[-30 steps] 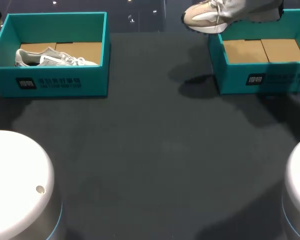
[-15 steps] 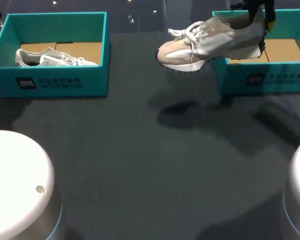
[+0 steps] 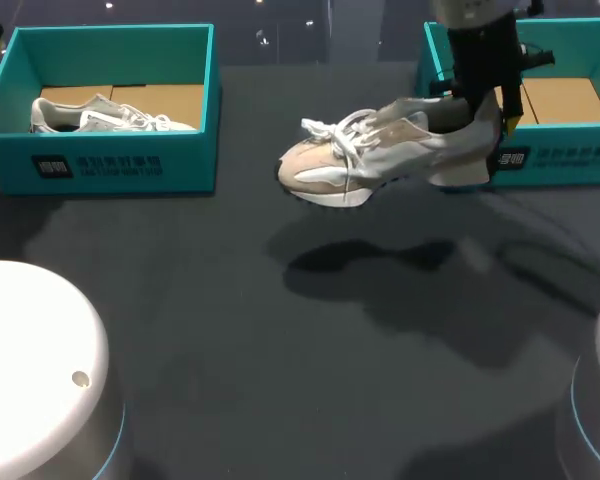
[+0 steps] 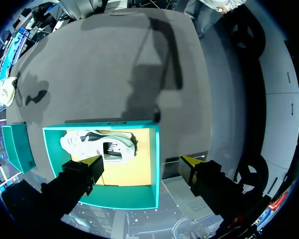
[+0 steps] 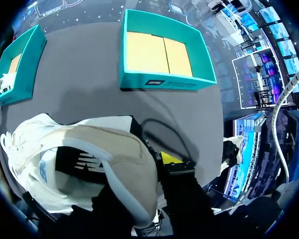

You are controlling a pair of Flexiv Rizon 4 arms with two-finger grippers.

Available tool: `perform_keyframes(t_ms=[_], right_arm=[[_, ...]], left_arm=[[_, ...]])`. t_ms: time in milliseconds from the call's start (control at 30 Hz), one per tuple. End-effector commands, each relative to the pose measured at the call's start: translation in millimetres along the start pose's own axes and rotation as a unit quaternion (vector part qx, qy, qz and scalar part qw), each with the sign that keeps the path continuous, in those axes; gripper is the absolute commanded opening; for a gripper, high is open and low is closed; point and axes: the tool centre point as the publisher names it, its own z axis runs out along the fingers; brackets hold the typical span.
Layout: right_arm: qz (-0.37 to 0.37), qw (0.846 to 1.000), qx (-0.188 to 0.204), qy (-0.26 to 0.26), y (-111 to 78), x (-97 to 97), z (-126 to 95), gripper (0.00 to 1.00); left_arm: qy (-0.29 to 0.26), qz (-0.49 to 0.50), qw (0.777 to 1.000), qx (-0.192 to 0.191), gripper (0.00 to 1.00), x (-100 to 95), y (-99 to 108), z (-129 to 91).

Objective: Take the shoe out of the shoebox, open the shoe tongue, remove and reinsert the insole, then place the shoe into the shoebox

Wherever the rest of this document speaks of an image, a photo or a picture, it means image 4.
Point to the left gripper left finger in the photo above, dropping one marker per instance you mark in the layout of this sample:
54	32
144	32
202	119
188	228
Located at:
82	174

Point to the teal shoebox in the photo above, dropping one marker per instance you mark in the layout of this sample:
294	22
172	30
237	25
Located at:
129	196

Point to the teal shoebox lid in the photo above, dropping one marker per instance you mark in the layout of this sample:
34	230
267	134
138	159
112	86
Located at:
17	149

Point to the person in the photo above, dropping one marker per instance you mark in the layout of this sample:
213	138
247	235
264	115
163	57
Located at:
209	12

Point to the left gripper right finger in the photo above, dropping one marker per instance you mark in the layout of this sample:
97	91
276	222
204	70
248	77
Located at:
209	181

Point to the white shoe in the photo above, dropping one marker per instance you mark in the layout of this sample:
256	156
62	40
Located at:
94	147
3	93

